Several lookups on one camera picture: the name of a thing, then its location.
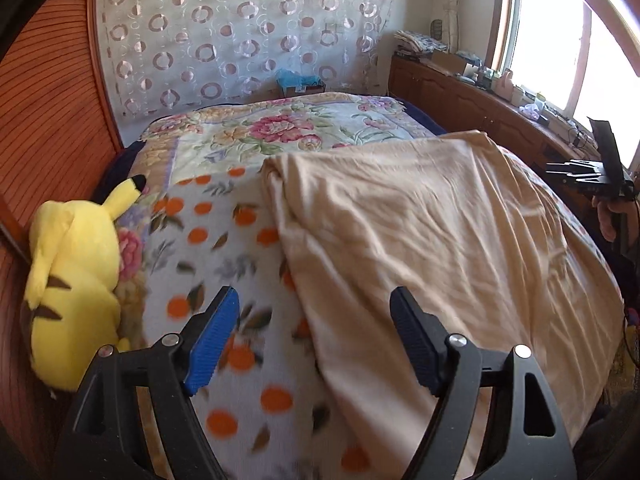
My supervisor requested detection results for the teal tissue box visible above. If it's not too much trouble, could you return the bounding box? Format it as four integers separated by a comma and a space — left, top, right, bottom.
276, 69, 326, 96

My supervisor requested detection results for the wooden frame window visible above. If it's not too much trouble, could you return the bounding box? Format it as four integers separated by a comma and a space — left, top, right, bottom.
487, 0, 640, 161

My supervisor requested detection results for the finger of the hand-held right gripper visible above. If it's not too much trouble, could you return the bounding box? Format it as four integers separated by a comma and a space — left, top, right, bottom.
587, 118, 624, 183
545, 159, 608, 184

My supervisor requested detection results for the wooden side cabinet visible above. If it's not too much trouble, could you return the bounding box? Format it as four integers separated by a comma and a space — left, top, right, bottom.
389, 55, 626, 221

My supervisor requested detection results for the stack of folded cloths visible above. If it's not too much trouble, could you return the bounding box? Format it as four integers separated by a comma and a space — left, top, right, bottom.
392, 30, 448, 58

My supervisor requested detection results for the pink bottle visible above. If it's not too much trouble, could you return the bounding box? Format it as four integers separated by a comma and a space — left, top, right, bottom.
497, 67, 516, 101

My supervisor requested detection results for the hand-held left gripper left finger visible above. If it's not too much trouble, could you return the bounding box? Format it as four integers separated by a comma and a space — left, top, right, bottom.
57, 286, 241, 480

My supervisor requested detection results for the white patterned window curtain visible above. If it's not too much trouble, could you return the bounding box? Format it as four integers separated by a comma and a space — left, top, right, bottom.
432, 0, 463, 53

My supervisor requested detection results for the beige printed t-shirt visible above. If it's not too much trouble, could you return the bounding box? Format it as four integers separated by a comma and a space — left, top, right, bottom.
260, 130, 626, 480

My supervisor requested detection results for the wooden louvered wardrobe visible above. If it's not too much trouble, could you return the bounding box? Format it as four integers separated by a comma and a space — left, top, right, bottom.
0, 0, 126, 480

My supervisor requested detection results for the orange fruit print sheet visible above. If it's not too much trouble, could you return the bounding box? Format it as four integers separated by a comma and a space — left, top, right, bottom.
120, 165, 401, 480

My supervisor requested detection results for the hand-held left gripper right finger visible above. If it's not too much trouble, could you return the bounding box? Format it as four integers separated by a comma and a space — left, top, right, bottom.
389, 286, 573, 480

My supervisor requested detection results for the yellow plush toy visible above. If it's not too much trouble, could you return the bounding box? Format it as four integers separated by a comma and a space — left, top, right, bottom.
22, 174, 150, 392

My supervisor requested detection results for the person's right hand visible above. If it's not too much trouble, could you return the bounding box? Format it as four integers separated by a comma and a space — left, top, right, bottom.
592, 194, 621, 244

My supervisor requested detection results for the cardboard box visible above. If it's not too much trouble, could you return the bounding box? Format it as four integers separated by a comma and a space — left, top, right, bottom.
430, 50, 473, 76

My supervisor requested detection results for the floral blanket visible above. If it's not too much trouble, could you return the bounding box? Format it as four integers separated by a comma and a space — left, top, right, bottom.
117, 91, 443, 311

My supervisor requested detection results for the circle pattern sheer curtain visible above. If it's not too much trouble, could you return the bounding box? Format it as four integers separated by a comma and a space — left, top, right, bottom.
95, 0, 396, 121

